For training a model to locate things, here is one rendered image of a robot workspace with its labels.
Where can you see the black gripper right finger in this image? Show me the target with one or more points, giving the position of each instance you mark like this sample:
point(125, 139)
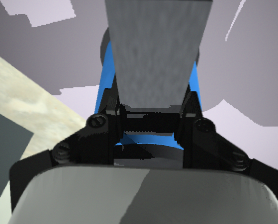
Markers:
point(208, 150)

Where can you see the dark grey round disk with central stud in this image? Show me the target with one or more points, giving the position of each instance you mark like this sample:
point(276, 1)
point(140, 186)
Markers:
point(106, 40)

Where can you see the blue kettle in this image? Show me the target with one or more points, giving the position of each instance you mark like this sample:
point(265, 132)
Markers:
point(154, 47)

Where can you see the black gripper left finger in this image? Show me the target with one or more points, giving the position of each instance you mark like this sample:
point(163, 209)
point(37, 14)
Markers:
point(94, 142)

